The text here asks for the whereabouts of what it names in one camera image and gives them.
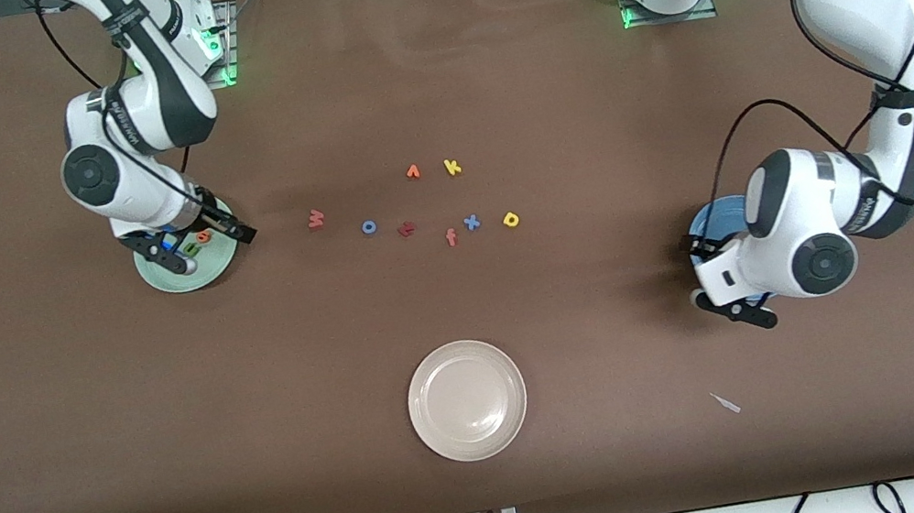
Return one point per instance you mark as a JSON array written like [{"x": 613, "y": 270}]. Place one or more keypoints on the brown table cover sheet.
[{"x": 78, "y": 431}]

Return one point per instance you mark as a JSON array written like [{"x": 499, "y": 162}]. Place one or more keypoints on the yellow letter D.
[{"x": 506, "y": 219}]

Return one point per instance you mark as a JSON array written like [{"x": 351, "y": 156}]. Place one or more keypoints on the beige plate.
[{"x": 467, "y": 400}]

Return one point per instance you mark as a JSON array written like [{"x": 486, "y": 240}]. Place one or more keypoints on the pink letter w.
[{"x": 315, "y": 218}]

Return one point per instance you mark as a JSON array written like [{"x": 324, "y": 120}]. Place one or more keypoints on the yellow letter k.
[{"x": 448, "y": 167}]

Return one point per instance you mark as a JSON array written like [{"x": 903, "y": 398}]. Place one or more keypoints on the blue plate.
[{"x": 719, "y": 214}]

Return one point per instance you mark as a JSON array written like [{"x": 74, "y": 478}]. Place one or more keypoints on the salmon letter f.
[{"x": 451, "y": 237}]

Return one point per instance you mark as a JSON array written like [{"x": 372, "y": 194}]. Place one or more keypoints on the white paper scrap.
[{"x": 726, "y": 403}]

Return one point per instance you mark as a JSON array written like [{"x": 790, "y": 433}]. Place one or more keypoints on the orange letter v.
[{"x": 412, "y": 168}]

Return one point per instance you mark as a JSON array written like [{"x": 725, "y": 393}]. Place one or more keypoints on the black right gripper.
[{"x": 207, "y": 220}]

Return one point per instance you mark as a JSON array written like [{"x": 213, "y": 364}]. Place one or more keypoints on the dark red letter t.
[{"x": 407, "y": 229}]

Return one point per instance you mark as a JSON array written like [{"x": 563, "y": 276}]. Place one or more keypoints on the green letter u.
[{"x": 191, "y": 249}]

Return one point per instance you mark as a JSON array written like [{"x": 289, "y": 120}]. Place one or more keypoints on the green plate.
[{"x": 208, "y": 266}]

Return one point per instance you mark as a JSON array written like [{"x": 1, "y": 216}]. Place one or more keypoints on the orange letter e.
[{"x": 205, "y": 235}]

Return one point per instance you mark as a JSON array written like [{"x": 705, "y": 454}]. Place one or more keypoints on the blue letter o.
[{"x": 363, "y": 228}]

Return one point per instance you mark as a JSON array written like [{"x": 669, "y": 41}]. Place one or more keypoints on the blue letter x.
[{"x": 471, "y": 222}]

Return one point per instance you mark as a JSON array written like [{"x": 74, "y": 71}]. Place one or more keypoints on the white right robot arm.
[{"x": 163, "y": 110}]

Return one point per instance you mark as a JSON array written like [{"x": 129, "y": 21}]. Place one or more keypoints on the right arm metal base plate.
[{"x": 206, "y": 86}]

